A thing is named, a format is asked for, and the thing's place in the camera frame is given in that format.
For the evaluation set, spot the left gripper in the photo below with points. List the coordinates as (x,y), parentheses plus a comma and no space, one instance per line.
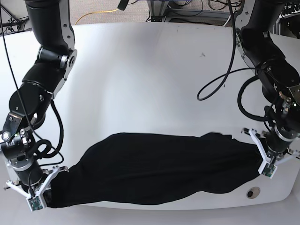
(274,146)

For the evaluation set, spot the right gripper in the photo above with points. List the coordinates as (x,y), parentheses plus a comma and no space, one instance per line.
(38,182)

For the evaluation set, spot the black graphic T-shirt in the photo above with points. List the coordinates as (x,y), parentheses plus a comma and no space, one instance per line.
(152,169)

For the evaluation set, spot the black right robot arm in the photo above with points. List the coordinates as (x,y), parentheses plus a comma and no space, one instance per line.
(50,20)

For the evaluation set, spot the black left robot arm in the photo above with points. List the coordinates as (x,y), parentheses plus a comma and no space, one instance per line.
(280,80)

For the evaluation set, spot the white power strip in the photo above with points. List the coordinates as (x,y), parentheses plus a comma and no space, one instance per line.
(292,9)

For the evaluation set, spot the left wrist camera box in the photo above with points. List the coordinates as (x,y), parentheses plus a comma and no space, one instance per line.
(267,169)

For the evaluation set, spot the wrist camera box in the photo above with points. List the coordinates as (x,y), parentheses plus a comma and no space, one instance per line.
(36,203)
(267,169)

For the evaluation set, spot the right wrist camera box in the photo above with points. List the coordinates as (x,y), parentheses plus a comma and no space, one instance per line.
(36,203)

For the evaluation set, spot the right table cable grommet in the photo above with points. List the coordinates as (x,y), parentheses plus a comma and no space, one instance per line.
(253,192)

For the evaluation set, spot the aluminium frame stand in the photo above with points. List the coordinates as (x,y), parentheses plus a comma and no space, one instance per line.
(194,10)

